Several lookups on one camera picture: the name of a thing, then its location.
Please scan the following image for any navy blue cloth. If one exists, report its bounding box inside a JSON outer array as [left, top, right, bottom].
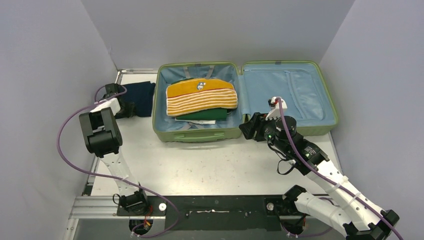
[[121, 81, 156, 117]]

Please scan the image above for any dark green cloth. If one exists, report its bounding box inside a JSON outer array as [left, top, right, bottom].
[[170, 78, 230, 121]]

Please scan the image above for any white shirt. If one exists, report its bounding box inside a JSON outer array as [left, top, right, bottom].
[[174, 118, 216, 125]]

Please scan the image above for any green suitcase with blue lining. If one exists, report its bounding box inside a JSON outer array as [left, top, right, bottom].
[[152, 60, 339, 143]]

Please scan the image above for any yellow striped towel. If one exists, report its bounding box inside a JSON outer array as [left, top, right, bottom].
[[165, 77, 239, 117]]

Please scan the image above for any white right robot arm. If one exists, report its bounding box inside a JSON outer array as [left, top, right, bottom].
[[239, 112, 402, 240]]

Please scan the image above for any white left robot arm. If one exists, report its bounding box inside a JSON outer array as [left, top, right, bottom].
[[78, 83, 151, 215]]

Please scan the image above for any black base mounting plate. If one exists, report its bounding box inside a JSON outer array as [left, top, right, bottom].
[[116, 195, 306, 233]]

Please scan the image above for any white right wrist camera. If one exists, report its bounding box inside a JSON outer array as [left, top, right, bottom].
[[265, 96, 288, 121]]

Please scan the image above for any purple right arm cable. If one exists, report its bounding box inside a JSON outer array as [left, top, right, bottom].
[[276, 97, 405, 240]]

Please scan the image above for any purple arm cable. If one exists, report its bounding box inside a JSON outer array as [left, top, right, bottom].
[[56, 85, 182, 240], [276, 97, 405, 240]]

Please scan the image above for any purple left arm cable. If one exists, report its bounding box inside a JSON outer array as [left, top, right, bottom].
[[56, 85, 182, 240]]

